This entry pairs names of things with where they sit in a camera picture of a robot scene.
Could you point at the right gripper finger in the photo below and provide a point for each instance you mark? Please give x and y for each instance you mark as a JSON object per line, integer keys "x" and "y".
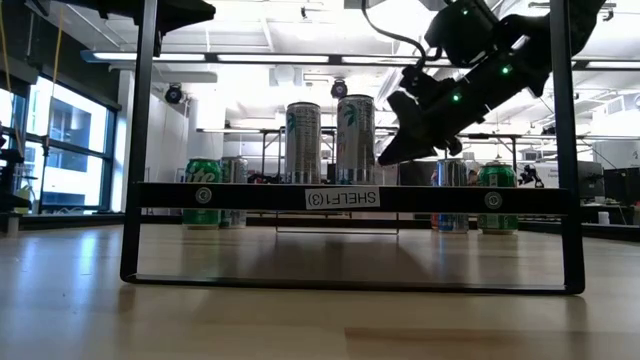
{"x": 405, "y": 152}
{"x": 410, "y": 117}

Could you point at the silver blue beverage can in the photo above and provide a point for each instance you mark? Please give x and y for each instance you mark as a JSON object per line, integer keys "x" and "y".
{"x": 235, "y": 170}
{"x": 452, "y": 172}

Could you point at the green soda can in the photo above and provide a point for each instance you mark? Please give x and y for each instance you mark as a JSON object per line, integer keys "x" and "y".
{"x": 496, "y": 177}
{"x": 202, "y": 172}

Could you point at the small black robot arm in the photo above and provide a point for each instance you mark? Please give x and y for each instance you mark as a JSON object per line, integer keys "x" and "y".
{"x": 530, "y": 176}

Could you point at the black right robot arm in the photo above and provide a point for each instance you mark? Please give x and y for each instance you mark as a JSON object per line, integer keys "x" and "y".
{"x": 545, "y": 35}

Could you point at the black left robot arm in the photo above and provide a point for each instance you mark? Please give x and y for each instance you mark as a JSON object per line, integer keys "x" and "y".
{"x": 185, "y": 12}

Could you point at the white shelf label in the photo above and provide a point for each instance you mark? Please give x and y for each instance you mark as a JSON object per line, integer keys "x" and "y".
{"x": 342, "y": 198}

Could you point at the black monitor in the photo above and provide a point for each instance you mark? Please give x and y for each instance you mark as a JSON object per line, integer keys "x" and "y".
{"x": 590, "y": 177}
{"x": 622, "y": 185}

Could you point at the white cup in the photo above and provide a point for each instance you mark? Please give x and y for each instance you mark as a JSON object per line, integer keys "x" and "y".
{"x": 603, "y": 218}

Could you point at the long ceiling light bar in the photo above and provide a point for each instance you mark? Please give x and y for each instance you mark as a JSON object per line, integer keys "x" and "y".
{"x": 150, "y": 56}

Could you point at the window with black frame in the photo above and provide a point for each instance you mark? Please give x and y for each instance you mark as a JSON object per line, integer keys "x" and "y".
{"x": 75, "y": 125}

